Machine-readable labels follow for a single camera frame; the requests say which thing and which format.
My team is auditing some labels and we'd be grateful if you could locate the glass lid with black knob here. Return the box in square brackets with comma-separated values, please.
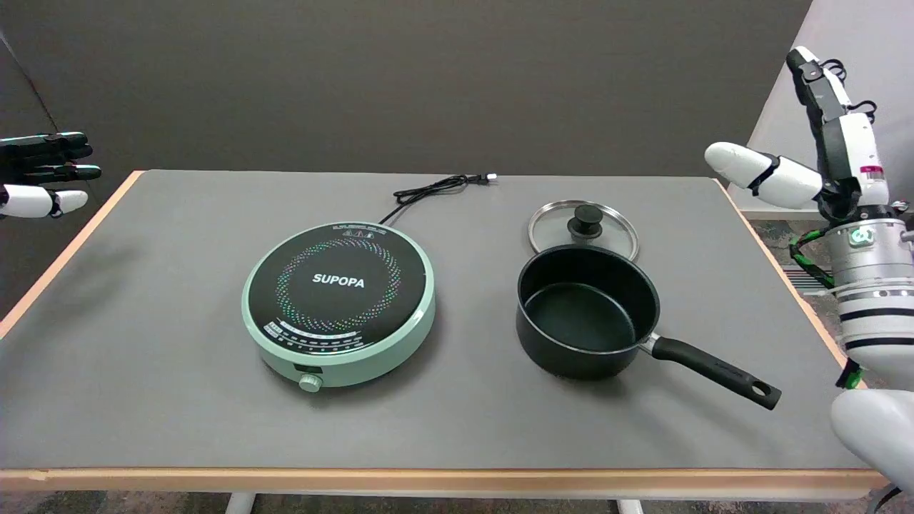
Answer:
[528, 200, 640, 263]

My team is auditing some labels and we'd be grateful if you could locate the black power cord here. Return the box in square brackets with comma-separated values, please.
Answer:
[377, 173, 498, 226]

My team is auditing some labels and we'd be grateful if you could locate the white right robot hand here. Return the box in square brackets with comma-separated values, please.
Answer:
[705, 46, 911, 223]

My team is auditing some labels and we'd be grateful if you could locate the green round induction cooker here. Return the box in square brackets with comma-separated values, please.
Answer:
[241, 221, 436, 394]

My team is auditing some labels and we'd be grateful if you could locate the floor vent grille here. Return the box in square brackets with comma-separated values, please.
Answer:
[782, 264, 835, 295]

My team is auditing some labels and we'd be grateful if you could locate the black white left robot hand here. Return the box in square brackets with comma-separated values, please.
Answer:
[0, 132, 102, 220]

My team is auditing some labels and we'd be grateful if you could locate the black pot with long handle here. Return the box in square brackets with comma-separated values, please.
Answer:
[516, 244, 782, 411]

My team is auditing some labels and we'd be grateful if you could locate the grey table mat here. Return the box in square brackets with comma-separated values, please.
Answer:
[0, 170, 902, 470]

